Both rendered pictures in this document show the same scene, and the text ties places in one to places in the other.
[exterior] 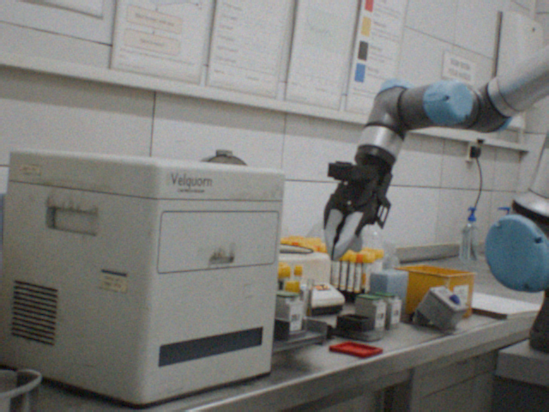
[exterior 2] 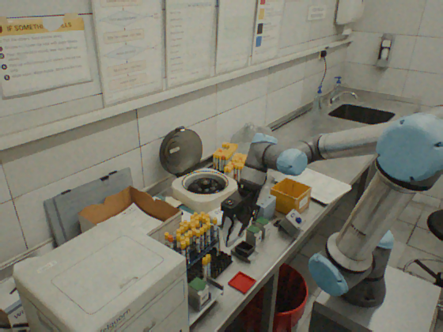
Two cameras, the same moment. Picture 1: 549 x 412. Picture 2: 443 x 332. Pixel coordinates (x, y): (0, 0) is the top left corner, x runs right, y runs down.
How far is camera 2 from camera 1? 87 cm
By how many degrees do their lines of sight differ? 25
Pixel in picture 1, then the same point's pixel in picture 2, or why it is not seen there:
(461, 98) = (300, 163)
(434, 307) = (287, 225)
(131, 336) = not seen: outside the picture
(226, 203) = (144, 308)
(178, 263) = not seen: outside the picture
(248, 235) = (163, 306)
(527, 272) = (331, 291)
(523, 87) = (339, 153)
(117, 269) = not seen: outside the picture
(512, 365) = (322, 309)
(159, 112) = (140, 115)
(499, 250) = (316, 272)
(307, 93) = (228, 66)
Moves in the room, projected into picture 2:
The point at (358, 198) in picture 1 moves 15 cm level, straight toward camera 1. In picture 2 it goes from (240, 214) to (234, 247)
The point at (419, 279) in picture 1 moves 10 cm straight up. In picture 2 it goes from (282, 196) to (284, 175)
